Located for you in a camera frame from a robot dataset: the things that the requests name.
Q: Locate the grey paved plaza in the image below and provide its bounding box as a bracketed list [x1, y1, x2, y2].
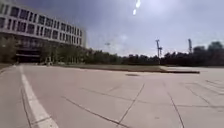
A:
[0, 63, 224, 128]

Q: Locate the low dark kerb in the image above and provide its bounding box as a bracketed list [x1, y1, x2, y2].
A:
[79, 67, 201, 75]

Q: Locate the large pale multi-storey building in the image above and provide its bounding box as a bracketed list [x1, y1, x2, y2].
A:
[0, 2, 88, 64]

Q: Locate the white painted line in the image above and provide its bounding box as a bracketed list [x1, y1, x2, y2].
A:
[18, 64, 60, 128]

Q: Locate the row of dark trees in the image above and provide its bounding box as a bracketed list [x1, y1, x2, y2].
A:
[49, 41, 224, 67]

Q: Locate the grass lawn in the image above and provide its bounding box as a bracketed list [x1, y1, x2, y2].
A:
[54, 63, 168, 72]

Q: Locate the row of young trees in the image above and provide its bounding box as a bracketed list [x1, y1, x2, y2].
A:
[0, 35, 88, 65]

